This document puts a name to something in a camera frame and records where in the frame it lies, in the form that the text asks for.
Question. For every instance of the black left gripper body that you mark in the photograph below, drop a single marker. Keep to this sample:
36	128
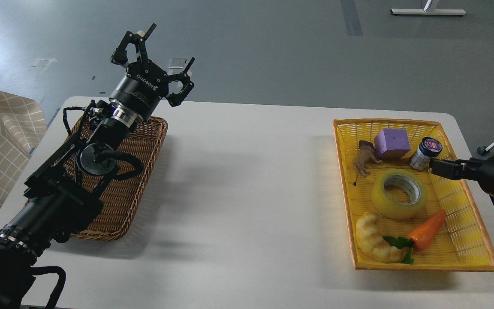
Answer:
139	89

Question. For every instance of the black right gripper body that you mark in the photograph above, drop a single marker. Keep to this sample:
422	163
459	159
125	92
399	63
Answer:
491	174

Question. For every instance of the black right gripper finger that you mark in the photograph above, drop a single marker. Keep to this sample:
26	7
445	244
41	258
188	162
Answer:
452	170

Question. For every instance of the yellow tape roll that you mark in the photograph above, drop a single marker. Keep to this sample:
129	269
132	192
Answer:
409	183

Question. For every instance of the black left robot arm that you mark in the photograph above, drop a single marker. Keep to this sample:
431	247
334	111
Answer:
18	255

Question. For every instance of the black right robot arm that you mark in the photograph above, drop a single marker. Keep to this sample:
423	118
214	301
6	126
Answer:
481	171

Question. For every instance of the small jar with dark lid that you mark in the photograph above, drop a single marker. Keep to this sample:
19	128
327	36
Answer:
427	149

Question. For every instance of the purple foam block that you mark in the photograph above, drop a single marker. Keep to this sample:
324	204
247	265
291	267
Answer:
392	144

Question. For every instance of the yellow plastic basket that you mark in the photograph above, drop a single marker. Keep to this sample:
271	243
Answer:
462	243

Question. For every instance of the orange toy carrot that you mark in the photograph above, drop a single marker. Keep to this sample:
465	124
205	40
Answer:
420	238

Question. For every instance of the brown toy animal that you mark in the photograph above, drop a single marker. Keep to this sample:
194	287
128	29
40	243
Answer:
367	153

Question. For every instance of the brown wicker basket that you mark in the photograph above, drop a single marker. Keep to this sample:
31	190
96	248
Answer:
122	189

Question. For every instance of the toy croissant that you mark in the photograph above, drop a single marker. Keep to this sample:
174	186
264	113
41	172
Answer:
371	241

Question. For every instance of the white stand base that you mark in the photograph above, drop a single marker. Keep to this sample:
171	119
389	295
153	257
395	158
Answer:
429	7

